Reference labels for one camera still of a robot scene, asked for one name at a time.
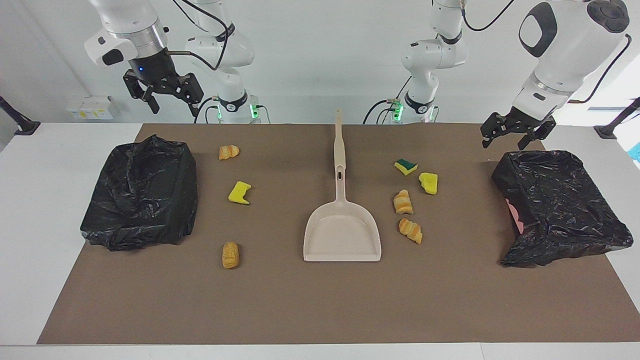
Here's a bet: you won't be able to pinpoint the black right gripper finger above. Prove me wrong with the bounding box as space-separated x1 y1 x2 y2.
123 70 161 115
172 73 204 119

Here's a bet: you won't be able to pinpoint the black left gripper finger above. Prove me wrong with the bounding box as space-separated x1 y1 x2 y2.
517 122 555 151
481 112 511 149

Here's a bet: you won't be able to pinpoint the yellow sponge chunk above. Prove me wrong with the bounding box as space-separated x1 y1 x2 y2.
418 172 439 195

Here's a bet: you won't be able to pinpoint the notched yellow sponge piece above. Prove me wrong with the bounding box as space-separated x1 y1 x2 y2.
228 181 252 205

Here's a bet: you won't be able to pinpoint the striped toy croissant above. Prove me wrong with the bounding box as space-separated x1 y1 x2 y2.
393 189 415 215
398 218 424 245

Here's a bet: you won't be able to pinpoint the beige brush black bristles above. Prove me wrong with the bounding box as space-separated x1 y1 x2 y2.
334 110 347 169

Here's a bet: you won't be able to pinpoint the beige plastic dustpan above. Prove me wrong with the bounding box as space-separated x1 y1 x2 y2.
303 165 382 262

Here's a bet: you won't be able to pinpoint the black bag lined pink bin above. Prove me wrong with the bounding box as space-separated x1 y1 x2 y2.
491 150 635 268

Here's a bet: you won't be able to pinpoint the brown toy bread roll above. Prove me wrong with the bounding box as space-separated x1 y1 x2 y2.
222 242 240 270

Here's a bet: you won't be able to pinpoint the brown table mat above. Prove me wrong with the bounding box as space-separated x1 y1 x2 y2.
36 123 640 345

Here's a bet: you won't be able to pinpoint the black base cable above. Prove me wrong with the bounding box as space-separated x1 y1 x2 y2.
362 75 416 125
193 96 223 125

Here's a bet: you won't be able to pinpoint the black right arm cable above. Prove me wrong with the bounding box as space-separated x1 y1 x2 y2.
166 0 232 71

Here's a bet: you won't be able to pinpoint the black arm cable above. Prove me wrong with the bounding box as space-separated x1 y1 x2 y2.
166 0 232 71
460 0 632 105

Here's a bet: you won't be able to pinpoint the white wall socket box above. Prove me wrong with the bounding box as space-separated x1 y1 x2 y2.
65 95 114 121

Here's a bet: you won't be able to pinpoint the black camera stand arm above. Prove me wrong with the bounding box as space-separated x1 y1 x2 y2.
0 95 41 137
593 97 640 140

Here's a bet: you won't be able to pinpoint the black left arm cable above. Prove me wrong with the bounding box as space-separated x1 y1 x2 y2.
460 0 632 105

